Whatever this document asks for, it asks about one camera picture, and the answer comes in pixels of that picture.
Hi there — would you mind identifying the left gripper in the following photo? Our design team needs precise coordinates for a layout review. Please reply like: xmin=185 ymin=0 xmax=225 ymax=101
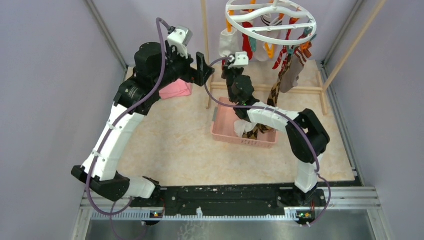
xmin=152 ymin=40 xmax=214 ymax=90

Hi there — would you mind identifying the brown argyle sock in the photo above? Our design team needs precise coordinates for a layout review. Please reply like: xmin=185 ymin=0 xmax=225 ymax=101
xmin=242 ymin=124 xmax=274 ymax=140
xmin=267 ymin=56 xmax=296 ymax=107

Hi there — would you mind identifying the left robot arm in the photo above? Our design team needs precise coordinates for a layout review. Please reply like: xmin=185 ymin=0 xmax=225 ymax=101
xmin=71 ymin=42 xmax=214 ymax=207

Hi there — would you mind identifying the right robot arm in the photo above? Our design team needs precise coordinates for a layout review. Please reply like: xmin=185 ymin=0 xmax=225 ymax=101
xmin=221 ymin=64 xmax=331 ymax=206

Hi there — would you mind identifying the white round sock hanger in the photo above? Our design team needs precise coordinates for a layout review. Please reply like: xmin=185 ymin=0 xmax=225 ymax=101
xmin=225 ymin=0 xmax=317 ymax=46

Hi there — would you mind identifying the pink folded cloth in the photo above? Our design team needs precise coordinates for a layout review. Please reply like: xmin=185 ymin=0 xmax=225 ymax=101
xmin=159 ymin=79 xmax=192 ymax=100

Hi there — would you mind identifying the pink plastic basket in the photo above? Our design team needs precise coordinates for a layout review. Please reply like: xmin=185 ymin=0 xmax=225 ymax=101
xmin=210 ymin=104 xmax=278 ymax=149

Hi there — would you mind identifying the striped white sock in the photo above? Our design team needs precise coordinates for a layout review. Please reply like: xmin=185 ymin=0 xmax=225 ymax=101
xmin=218 ymin=28 xmax=240 ymax=58

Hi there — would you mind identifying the grey sock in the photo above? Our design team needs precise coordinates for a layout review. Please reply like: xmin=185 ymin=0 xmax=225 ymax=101
xmin=286 ymin=47 xmax=312 ymax=88

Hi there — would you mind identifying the wooden drying rack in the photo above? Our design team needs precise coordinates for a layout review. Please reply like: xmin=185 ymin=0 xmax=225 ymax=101
xmin=201 ymin=0 xmax=387 ymax=116

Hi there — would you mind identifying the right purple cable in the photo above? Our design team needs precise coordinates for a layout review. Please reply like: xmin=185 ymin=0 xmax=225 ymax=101
xmin=203 ymin=56 xmax=332 ymax=228

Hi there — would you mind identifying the purple cable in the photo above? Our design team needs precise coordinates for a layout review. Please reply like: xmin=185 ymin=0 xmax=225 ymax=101
xmin=203 ymin=56 xmax=332 ymax=228
xmin=84 ymin=17 xmax=173 ymax=240

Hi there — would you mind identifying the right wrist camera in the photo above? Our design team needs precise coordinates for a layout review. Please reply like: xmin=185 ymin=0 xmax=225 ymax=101
xmin=228 ymin=51 xmax=250 ymax=69

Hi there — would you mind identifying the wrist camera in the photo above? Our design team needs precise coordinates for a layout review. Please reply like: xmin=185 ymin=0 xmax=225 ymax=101
xmin=228 ymin=51 xmax=250 ymax=69
xmin=167 ymin=25 xmax=193 ymax=59

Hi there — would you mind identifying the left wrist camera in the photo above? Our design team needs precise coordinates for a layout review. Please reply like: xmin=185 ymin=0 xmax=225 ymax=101
xmin=167 ymin=25 xmax=193 ymax=59

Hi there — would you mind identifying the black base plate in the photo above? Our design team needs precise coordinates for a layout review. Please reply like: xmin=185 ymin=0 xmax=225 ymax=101
xmin=130 ymin=183 xmax=327 ymax=208

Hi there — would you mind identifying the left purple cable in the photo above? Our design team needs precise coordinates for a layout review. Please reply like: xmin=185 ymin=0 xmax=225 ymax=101
xmin=84 ymin=17 xmax=173 ymax=240

